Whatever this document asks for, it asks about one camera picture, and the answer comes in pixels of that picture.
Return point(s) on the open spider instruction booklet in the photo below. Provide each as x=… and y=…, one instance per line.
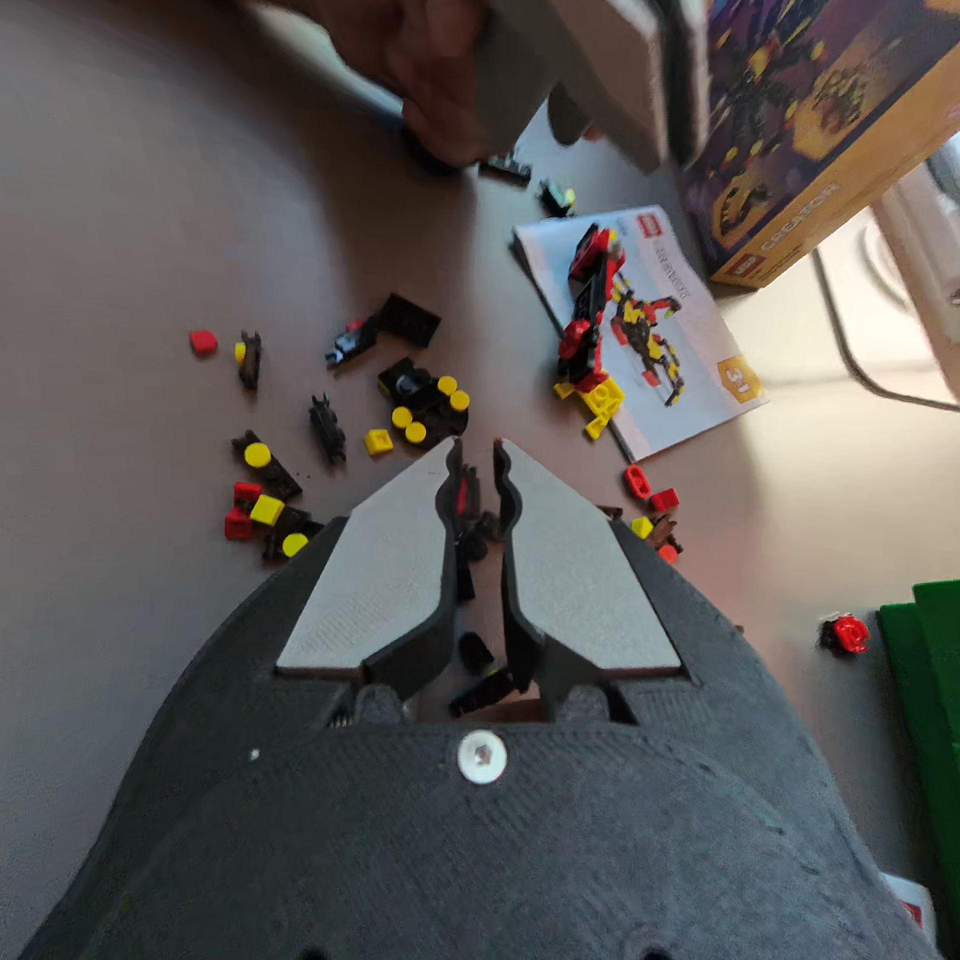
x=690, y=360

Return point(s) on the purple lego set box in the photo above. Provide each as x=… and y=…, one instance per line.
x=825, y=105

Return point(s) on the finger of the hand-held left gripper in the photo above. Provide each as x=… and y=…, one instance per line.
x=630, y=68

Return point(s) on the green plastic bin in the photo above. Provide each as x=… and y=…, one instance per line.
x=930, y=705

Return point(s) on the closed instruction booklet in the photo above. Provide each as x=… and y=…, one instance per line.
x=918, y=908

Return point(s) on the person's left hand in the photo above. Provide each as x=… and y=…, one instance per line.
x=428, y=68

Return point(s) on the single red lego brick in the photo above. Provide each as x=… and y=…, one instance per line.
x=845, y=635

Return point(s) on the pile of lego pieces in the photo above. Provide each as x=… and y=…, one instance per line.
x=263, y=458

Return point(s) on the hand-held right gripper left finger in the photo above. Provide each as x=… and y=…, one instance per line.
x=368, y=593

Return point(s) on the red yellow black lego model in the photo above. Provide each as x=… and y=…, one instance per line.
x=588, y=300

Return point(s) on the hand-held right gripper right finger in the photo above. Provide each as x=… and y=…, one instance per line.
x=593, y=593

